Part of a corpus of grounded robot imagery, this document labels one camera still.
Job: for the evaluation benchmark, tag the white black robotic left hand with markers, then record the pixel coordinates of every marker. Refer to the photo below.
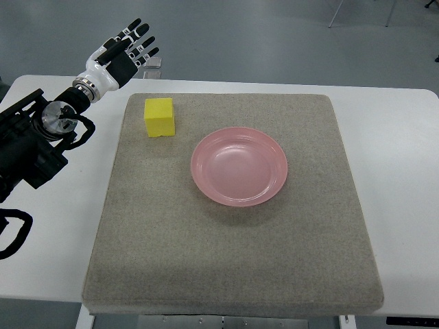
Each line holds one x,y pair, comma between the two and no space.
116,62

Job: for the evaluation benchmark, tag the yellow foam block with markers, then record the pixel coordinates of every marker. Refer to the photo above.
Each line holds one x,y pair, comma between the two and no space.
159,117

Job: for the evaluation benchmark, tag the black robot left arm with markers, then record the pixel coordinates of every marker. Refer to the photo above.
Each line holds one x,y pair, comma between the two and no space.
35,132

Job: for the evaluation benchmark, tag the metal floor outlet plate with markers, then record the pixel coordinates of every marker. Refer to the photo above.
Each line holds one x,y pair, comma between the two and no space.
152,68

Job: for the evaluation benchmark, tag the pink plate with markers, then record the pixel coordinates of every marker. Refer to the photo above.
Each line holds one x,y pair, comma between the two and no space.
239,166

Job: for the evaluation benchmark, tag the white table frame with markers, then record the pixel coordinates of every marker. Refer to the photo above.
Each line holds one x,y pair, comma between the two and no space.
212,321

